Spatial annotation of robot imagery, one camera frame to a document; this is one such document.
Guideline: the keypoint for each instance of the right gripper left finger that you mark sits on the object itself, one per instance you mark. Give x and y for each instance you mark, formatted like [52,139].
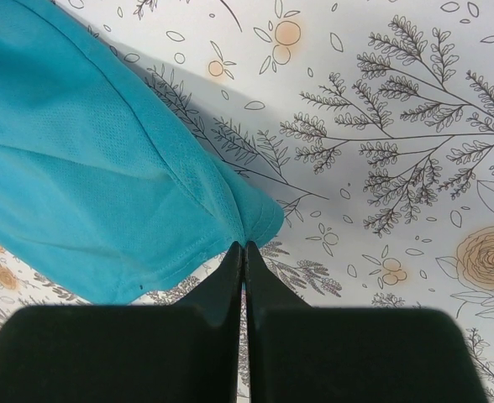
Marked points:
[183,352]

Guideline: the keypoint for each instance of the floral patterned table mat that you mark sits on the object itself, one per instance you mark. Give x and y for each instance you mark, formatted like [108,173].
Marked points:
[370,122]

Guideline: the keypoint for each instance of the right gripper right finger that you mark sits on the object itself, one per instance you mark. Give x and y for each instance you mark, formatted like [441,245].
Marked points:
[302,353]

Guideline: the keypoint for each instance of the teal t shirt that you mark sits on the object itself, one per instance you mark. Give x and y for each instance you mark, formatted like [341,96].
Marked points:
[102,188]

